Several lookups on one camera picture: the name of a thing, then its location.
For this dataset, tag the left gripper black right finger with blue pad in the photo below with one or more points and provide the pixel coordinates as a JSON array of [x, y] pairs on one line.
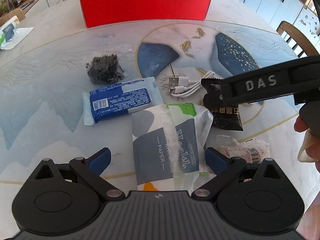
[[226, 170]]

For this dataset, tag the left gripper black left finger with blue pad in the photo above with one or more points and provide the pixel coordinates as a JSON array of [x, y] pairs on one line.
[[88, 172]]

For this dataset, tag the black snack packet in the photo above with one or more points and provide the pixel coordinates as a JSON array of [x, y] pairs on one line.
[[224, 117]]

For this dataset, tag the white grey paper tissue pack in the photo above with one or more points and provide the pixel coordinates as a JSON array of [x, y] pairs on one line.
[[168, 146]]

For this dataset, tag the blue wet wipes pack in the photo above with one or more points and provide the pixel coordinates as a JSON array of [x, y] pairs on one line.
[[121, 98]]

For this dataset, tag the bag of dark dried bits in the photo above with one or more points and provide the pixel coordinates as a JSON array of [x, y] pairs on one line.
[[106, 65]]

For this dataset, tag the person's right hand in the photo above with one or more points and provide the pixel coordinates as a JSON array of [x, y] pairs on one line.
[[309, 151]]

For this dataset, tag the clear pink printed packet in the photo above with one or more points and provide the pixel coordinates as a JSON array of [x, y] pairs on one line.
[[253, 151]]

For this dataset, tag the white refrigerator with magnets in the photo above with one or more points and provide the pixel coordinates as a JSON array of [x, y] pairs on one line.
[[308, 23]]

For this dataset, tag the red cardboard box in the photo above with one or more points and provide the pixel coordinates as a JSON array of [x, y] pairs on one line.
[[102, 12]]

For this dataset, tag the white sideboard cabinet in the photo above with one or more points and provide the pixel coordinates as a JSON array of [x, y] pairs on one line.
[[28, 8]]

